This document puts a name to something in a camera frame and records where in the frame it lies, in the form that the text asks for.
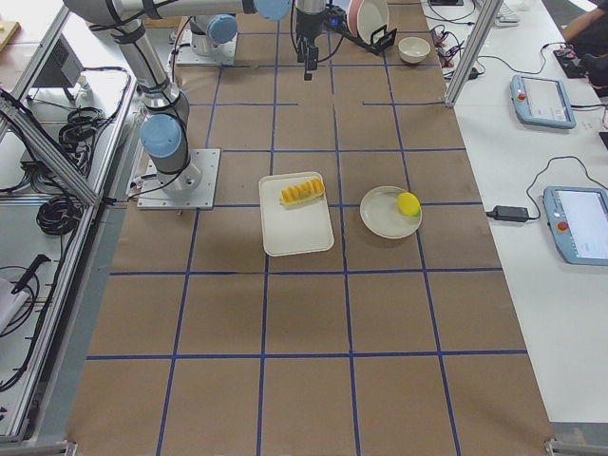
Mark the cream plate in rack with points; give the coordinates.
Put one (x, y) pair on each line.
(372, 16)

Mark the person in black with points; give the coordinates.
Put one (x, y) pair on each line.
(587, 34)

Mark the spiral bread roll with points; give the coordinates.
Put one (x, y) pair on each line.
(304, 192)

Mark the pink plate in rack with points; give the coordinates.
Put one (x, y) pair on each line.
(352, 14)

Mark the grey control box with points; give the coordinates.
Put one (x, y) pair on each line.
(62, 67)

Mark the aluminium frame post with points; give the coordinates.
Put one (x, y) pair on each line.
(473, 46)

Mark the far teach pendant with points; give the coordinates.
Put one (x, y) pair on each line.
(541, 102)

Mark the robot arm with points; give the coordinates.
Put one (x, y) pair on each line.
(163, 134)
(210, 31)

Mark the black power adapter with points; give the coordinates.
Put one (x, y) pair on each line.
(509, 213)

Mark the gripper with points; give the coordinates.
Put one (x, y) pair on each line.
(305, 27)

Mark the teach pendant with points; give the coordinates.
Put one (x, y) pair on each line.
(577, 219)
(541, 102)

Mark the cream round plate with lemon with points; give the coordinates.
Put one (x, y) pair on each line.
(379, 212)

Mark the near teach pendant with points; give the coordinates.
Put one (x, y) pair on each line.
(577, 219)

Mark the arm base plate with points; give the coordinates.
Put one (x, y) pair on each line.
(223, 55)
(194, 188)

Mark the black dish rack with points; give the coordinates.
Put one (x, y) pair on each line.
(380, 40)

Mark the cream bowl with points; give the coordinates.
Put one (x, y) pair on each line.
(413, 50)

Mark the yellow lemon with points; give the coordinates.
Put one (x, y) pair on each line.
(408, 204)

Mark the cream rectangular tray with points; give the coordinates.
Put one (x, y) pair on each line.
(293, 229)

